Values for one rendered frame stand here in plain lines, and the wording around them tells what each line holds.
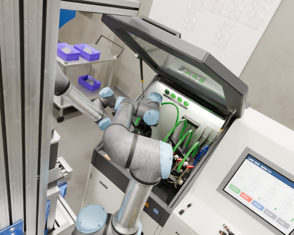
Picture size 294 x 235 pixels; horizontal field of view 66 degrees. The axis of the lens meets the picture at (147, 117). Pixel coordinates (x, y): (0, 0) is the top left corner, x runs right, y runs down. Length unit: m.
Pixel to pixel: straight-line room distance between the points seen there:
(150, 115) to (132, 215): 0.44
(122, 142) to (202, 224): 0.96
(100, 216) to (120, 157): 0.37
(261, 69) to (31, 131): 2.62
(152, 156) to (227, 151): 0.84
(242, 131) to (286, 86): 1.53
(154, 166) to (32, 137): 0.36
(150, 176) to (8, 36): 0.53
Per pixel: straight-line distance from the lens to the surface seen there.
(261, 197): 1.55
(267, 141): 1.45
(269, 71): 2.93
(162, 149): 0.73
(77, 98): 1.13
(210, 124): 1.71
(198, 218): 1.56
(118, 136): 0.73
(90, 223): 1.01
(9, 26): 0.54
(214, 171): 1.55
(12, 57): 0.57
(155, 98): 1.15
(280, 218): 1.59
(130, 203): 0.88
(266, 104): 2.99
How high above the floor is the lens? 2.14
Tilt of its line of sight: 33 degrees down
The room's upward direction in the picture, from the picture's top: 19 degrees clockwise
